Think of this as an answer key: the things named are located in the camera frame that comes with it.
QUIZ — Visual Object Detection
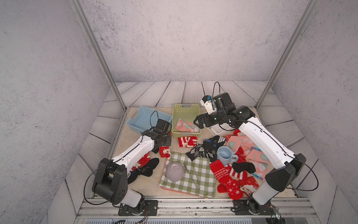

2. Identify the lilac ceramic bowl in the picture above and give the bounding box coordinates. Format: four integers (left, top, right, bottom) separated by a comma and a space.
166, 162, 185, 182

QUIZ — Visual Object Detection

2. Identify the red Santa Christmas sock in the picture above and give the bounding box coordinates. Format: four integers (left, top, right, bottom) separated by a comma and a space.
159, 147, 171, 158

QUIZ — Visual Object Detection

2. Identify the light blue ceramic mug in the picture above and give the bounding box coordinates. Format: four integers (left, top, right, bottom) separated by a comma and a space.
217, 146, 239, 166

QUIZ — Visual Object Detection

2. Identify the pink white ribbed sock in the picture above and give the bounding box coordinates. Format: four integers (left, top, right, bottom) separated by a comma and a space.
175, 118, 200, 133

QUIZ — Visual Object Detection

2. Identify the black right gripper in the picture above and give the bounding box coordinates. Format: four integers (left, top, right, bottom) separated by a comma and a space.
192, 111, 227, 128

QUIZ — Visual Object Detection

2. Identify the pink sock with blue text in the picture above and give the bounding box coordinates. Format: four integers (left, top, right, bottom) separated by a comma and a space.
244, 148, 270, 181

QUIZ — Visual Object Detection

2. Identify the red bear Christmas sock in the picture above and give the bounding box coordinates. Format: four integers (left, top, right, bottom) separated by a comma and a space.
131, 152, 151, 171

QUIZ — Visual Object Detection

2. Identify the left aluminium frame post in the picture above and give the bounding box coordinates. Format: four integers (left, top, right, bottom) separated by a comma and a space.
70, 0, 127, 111

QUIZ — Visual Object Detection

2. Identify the green white checkered cloth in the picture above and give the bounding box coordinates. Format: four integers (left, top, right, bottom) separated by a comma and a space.
159, 152, 217, 198

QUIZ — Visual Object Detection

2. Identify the light green plastic basket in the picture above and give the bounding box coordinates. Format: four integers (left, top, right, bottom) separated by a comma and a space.
172, 104, 201, 138

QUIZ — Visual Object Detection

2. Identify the red snowflake sock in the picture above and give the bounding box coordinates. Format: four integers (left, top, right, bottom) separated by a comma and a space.
210, 160, 243, 200

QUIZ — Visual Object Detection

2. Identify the metal base rail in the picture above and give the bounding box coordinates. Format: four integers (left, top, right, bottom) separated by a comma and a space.
75, 197, 321, 224

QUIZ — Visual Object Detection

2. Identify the black sock on table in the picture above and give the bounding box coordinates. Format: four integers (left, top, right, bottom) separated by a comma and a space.
128, 158, 159, 184

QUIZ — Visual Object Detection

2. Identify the light blue plastic basket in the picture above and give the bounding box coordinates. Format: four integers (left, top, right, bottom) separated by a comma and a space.
126, 106, 172, 133

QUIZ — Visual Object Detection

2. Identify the right aluminium frame post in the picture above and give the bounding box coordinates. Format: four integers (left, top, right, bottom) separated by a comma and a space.
255, 0, 319, 110

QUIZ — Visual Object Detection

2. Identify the aluminium frame post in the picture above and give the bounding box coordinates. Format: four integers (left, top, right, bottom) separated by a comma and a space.
255, 0, 319, 110
70, 0, 127, 111

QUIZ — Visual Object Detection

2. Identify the red white striped Santa sock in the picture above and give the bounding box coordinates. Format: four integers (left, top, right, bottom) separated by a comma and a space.
227, 164, 248, 181

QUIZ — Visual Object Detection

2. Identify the black blue sport sock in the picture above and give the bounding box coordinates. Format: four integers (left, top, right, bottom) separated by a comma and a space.
203, 135, 226, 151

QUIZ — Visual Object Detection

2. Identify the white plastic basket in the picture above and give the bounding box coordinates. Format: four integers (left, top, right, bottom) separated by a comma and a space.
207, 123, 235, 137

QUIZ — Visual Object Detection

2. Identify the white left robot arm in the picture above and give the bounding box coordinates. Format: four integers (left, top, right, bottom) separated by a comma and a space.
92, 119, 171, 211

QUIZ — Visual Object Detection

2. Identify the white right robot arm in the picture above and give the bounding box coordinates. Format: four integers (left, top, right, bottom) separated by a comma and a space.
194, 101, 306, 214

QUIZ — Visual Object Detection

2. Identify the pink sock with teal leaves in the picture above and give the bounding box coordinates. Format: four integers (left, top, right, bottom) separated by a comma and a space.
226, 135, 253, 154

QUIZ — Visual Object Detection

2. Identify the red Santa sock front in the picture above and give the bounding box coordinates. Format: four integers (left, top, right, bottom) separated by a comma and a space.
239, 176, 260, 197

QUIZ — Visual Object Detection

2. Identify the black sock near mug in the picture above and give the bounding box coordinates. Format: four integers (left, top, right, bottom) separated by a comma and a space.
232, 162, 256, 174

